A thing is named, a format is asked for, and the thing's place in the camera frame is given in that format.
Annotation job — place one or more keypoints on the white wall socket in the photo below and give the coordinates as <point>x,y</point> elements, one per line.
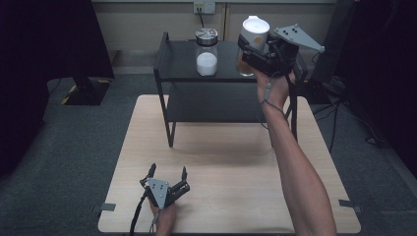
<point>204,7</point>

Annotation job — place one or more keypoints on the black stand base with stripes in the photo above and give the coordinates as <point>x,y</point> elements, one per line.
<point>87,93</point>

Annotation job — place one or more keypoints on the person's left hand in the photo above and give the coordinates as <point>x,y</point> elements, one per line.
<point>165,219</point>

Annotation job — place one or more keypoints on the black stand with base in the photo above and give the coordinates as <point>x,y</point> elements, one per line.
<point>332,65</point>

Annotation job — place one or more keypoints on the glass jar with silver lid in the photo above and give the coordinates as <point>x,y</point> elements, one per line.
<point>206,57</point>

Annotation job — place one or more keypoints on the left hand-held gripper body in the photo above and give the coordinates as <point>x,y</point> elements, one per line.
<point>160,193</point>

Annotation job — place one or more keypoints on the dark curtain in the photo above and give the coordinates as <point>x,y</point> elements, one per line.
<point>39,65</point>
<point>387,65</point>

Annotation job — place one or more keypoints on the black two-tier shelf rack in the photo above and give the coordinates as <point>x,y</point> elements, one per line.
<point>183,62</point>

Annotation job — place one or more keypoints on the grey tape strip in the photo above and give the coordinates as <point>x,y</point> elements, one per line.
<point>108,206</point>
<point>349,204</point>

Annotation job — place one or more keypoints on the person's right hand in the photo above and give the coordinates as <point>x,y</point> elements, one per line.
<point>277,90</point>

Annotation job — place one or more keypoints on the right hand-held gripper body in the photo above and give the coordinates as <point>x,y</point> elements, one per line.
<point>285,55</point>

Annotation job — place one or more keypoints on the jar with white lid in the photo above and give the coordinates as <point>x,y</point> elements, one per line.
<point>254,28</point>

